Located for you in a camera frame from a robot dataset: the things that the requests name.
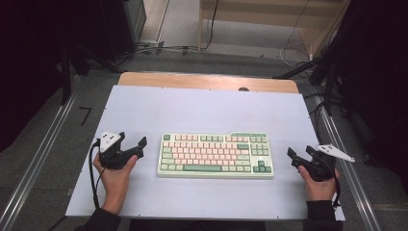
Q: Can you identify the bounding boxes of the white floor cable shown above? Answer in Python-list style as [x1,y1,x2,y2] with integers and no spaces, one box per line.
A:
[278,40,315,70]

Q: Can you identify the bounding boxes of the light wooden shelf unit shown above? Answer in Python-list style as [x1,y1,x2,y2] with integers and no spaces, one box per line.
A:
[197,0,351,60]

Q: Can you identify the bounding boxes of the right hand-held gripper black cable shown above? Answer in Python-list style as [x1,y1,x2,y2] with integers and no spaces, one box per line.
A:
[331,175,343,209]

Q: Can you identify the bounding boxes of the black metal stand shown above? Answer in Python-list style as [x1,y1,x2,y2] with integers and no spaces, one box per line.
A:
[272,57,339,117]

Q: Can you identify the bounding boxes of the aluminium floor rail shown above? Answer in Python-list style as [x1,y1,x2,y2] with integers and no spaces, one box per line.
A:
[315,95,383,231]
[0,91,79,231]

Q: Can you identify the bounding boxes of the green and pink keyboard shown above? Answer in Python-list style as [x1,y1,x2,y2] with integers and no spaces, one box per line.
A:
[157,131,275,179]

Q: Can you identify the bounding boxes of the grey floor cables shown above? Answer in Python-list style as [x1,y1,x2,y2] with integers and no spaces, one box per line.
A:
[117,43,200,62]

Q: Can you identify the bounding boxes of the person's left hand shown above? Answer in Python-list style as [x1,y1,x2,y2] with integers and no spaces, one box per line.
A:
[92,153,140,216]

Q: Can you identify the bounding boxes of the black curtain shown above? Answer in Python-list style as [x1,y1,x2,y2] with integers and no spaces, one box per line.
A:
[0,0,66,152]
[335,0,408,194]

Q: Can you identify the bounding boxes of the left hand-held gripper black cable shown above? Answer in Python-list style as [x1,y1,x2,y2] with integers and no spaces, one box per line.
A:
[89,138,109,210]

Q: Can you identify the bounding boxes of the person's right hand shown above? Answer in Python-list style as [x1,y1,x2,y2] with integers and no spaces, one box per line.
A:
[297,165,342,203]

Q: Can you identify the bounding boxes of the black hanging cable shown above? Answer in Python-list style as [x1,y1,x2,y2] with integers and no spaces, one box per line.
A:
[204,0,220,51]

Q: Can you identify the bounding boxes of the hand-held gripper black cable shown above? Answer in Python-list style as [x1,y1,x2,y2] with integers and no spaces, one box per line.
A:
[331,175,343,209]
[89,138,109,210]

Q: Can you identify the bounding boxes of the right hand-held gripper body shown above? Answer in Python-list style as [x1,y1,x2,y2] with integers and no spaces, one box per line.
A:
[297,143,356,183]

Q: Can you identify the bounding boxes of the white table mat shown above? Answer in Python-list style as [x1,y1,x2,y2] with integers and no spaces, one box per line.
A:
[64,84,346,222]

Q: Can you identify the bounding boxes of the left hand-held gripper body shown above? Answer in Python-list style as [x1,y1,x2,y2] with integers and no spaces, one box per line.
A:
[97,131,139,171]

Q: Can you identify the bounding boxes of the dark cabinet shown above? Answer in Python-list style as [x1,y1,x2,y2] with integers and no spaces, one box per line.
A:
[98,0,147,63]

